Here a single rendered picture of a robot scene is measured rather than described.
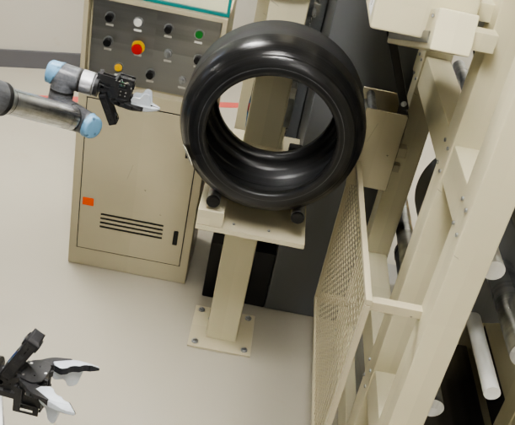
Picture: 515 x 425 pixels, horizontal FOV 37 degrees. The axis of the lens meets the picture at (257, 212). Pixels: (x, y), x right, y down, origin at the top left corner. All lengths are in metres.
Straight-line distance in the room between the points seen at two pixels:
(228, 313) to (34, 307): 0.83
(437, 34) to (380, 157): 0.93
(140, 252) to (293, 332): 0.78
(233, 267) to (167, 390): 0.54
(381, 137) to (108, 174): 1.24
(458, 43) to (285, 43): 0.59
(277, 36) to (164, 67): 0.93
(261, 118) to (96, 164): 0.89
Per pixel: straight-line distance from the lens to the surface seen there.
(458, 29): 1.93
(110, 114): 2.53
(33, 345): 1.57
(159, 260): 3.57
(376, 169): 2.79
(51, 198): 4.13
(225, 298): 3.21
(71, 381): 1.69
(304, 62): 2.29
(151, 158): 3.30
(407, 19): 2.01
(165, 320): 3.42
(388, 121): 2.71
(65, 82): 2.51
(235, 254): 3.08
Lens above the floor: 2.22
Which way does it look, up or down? 31 degrees down
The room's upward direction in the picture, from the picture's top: 12 degrees clockwise
